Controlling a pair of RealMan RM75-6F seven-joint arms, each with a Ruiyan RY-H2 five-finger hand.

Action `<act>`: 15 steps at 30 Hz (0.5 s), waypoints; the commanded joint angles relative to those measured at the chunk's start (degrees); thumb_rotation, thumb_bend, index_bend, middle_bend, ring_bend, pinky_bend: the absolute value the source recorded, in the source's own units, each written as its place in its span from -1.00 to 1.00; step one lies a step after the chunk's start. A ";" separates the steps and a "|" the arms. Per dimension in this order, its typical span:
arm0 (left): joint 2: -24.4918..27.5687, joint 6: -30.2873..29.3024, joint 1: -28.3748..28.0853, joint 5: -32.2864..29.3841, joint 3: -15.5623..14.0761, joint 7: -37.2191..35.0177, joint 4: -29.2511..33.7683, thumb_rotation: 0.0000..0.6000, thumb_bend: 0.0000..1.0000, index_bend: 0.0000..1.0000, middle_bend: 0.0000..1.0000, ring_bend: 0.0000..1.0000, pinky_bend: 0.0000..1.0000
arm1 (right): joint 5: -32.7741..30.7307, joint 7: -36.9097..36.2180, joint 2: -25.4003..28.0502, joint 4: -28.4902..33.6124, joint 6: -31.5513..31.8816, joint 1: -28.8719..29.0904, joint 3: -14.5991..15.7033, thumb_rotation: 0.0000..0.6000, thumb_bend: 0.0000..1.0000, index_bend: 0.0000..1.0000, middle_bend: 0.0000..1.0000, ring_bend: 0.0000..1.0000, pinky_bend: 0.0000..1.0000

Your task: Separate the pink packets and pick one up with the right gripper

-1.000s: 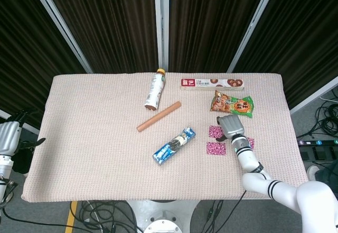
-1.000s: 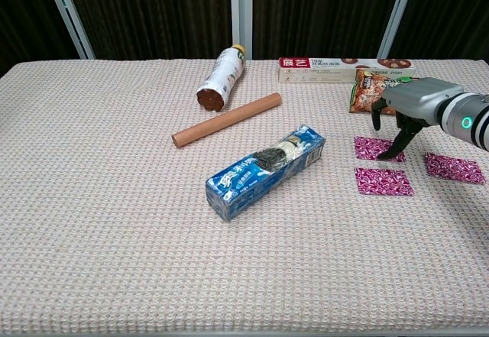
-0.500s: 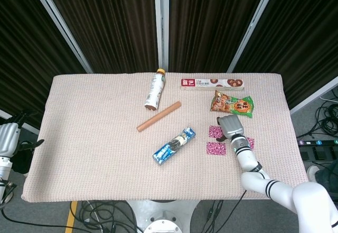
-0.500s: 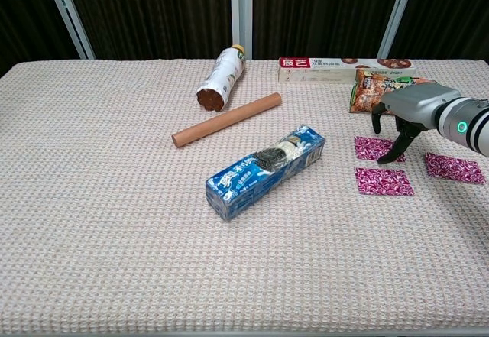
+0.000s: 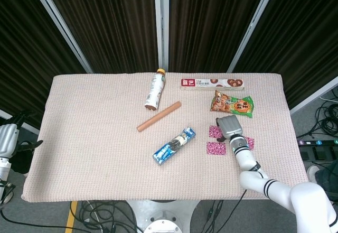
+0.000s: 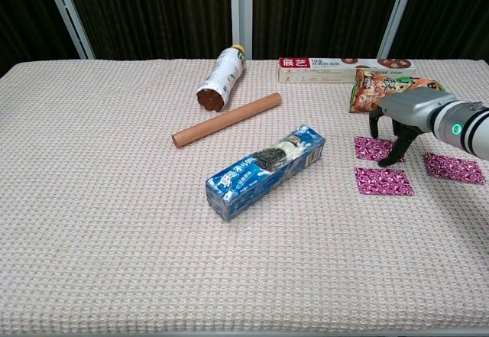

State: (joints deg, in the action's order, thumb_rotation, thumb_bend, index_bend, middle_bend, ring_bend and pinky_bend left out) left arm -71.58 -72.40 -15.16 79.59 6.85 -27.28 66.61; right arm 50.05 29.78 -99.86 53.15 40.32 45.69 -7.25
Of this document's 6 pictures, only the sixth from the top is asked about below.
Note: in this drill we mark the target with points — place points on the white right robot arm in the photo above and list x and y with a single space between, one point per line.
473 130

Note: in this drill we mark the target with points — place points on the white labelled drink bottle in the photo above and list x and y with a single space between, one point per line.
223 73

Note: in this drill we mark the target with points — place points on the wooden rolling pin rod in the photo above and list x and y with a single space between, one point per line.
225 120

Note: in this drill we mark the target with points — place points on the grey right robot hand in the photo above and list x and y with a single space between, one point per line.
410 109

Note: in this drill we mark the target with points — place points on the grey metal partition post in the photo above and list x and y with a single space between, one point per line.
241 8
395 16
70 16

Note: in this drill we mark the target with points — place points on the pink woven tablecloth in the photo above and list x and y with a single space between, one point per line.
153 237

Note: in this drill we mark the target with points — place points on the orange green snack bag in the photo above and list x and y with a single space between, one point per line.
364 96

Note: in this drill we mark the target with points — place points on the blue Oreo cookie box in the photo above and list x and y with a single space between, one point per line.
248 184

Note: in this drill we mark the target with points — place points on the white red baking paper box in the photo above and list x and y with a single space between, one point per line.
324 74

